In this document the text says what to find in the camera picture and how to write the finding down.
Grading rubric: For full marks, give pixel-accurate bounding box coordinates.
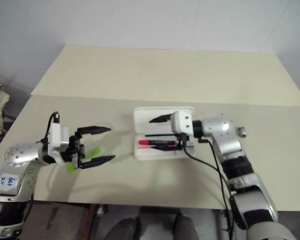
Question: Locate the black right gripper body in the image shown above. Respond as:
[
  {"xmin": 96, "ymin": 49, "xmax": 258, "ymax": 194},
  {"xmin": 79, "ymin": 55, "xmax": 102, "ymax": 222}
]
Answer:
[{"xmin": 174, "ymin": 132, "xmax": 191, "ymax": 152}]

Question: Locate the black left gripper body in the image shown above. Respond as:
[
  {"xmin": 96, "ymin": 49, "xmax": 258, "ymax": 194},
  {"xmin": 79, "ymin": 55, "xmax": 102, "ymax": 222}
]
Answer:
[{"xmin": 59, "ymin": 128, "xmax": 86, "ymax": 170}]

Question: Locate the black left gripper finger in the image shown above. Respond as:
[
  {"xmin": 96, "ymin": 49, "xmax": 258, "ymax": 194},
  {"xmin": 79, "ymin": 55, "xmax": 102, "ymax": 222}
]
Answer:
[
  {"xmin": 76, "ymin": 125, "xmax": 112, "ymax": 141},
  {"xmin": 80, "ymin": 155, "xmax": 116, "ymax": 170}
]

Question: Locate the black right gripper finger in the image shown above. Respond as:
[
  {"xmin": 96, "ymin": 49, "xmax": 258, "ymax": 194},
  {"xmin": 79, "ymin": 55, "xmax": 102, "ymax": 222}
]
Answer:
[
  {"xmin": 151, "ymin": 145, "xmax": 184, "ymax": 153},
  {"xmin": 148, "ymin": 112, "xmax": 175, "ymax": 124}
]

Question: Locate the green marker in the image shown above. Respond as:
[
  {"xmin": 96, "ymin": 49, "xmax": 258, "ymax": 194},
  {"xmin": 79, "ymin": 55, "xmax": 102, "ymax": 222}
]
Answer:
[{"xmin": 66, "ymin": 147, "xmax": 106, "ymax": 174}]

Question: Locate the white plastic pencil case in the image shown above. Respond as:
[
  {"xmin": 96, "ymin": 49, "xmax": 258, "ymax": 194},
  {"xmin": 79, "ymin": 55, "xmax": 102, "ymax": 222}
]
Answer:
[{"xmin": 132, "ymin": 106, "xmax": 199, "ymax": 161}]

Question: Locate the red marker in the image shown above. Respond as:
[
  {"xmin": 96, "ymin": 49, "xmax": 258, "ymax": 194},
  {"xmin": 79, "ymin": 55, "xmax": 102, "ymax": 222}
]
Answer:
[{"xmin": 138, "ymin": 139, "xmax": 179, "ymax": 149}]

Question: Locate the thin black pen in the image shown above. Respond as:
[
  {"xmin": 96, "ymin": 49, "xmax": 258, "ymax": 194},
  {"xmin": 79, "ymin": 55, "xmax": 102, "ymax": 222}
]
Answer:
[{"xmin": 144, "ymin": 133, "xmax": 177, "ymax": 138}]

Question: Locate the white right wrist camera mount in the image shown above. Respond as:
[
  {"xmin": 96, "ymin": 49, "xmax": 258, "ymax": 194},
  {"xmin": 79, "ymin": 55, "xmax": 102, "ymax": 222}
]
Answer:
[{"xmin": 170, "ymin": 110, "xmax": 194, "ymax": 138}]

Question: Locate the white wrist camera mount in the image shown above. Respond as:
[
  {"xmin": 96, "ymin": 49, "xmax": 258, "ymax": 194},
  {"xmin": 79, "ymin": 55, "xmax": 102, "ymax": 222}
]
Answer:
[
  {"xmin": 47, "ymin": 123, "xmax": 71, "ymax": 161},
  {"xmin": 170, "ymin": 110, "xmax": 194, "ymax": 138}
]

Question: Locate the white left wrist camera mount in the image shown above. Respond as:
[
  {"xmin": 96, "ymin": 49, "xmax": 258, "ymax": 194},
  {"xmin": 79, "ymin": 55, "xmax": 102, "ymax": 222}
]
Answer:
[{"xmin": 47, "ymin": 123, "xmax": 71, "ymax": 161}]

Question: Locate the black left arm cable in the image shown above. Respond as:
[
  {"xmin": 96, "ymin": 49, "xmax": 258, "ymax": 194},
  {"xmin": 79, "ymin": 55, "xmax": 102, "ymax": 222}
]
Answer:
[{"xmin": 40, "ymin": 112, "xmax": 61, "ymax": 144}]

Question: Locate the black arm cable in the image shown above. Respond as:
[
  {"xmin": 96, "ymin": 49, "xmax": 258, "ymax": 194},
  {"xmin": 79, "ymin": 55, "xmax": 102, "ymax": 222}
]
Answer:
[
  {"xmin": 181, "ymin": 133, "xmax": 237, "ymax": 240},
  {"xmin": 40, "ymin": 112, "xmax": 61, "ymax": 144}
]

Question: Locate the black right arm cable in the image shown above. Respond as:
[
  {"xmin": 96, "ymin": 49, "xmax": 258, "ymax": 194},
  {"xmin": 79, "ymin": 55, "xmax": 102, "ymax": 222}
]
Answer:
[{"xmin": 181, "ymin": 133, "xmax": 237, "ymax": 240}]

